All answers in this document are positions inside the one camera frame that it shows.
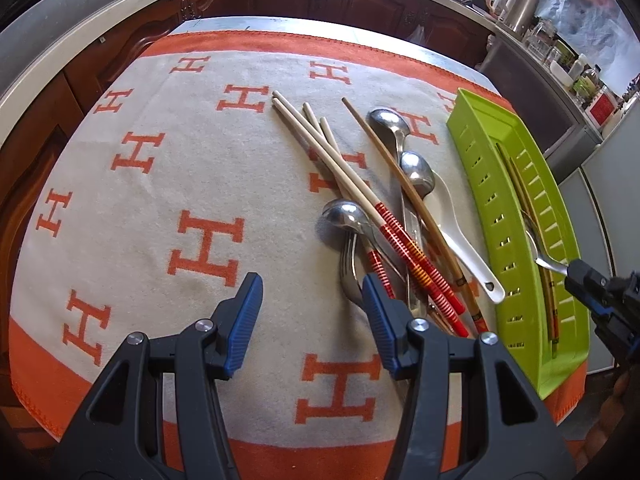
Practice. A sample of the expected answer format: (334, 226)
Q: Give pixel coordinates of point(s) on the brown wooden chopstick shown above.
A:
(522, 195)
(530, 230)

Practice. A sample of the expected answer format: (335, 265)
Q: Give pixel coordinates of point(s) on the white plastic bag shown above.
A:
(419, 34)

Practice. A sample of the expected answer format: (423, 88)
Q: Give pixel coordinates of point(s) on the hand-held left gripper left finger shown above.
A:
(245, 320)

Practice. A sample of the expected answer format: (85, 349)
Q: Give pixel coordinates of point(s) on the red banded bamboo chopstick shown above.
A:
(427, 262)
(414, 265)
(320, 132)
(335, 141)

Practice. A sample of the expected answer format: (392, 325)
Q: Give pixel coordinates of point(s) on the metal fork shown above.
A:
(350, 280)

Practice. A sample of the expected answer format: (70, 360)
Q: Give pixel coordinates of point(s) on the green plastic utensil tray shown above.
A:
(480, 170)

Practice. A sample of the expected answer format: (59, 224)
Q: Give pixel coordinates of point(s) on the red box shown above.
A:
(602, 109)

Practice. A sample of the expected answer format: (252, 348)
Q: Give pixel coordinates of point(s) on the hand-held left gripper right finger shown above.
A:
(377, 320)

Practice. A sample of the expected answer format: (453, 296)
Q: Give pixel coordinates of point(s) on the orange and beige printed blanket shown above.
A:
(175, 160)

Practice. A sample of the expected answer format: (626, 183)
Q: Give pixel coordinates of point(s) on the silver foil wall sheet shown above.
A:
(585, 10)

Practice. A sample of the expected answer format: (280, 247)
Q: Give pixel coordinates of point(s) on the steel splash guard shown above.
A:
(55, 20)

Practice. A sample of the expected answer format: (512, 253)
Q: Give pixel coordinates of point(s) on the large metal spoon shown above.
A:
(550, 265)

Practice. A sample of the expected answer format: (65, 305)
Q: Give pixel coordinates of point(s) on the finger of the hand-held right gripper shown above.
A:
(592, 300)
(595, 275)

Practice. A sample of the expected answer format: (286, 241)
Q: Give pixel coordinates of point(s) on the clear glass jar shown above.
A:
(540, 37)

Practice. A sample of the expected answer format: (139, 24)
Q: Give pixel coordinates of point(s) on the white bowl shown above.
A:
(561, 72)

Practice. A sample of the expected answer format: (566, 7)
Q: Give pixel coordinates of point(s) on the green label bottle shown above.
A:
(585, 85)

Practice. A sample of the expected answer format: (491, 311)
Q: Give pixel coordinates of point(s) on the cream kitchen countertop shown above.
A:
(100, 30)

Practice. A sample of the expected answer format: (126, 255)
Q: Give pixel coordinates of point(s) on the brown chopstick patterned end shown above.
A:
(440, 241)

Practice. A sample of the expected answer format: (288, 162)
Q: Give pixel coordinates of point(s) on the pale grey refrigerator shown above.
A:
(600, 195)

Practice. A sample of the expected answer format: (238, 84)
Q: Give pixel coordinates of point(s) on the white ceramic spoon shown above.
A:
(465, 245)

